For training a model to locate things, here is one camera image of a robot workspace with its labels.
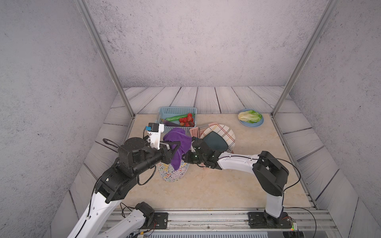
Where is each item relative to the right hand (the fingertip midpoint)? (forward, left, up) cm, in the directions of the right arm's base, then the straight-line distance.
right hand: (180, 158), depth 84 cm
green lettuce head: (+38, -49, -6) cm, 62 cm away
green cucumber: (+39, +8, -7) cm, 40 cm away
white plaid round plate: (+21, -27, -3) cm, 34 cm away
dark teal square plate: (+13, -21, -3) cm, 25 cm away
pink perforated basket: (+25, -9, -8) cm, 27 cm away
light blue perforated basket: (+45, +16, -7) cm, 48 cm away
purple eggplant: (+33, +13, -7) cm, 36 cm away
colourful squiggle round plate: (-6, +6, -8) cm, 12 cm away
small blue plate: (+33, -50, -10) cm, 61 cm away
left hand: (-9, -4, +27) cm, 29 cm away
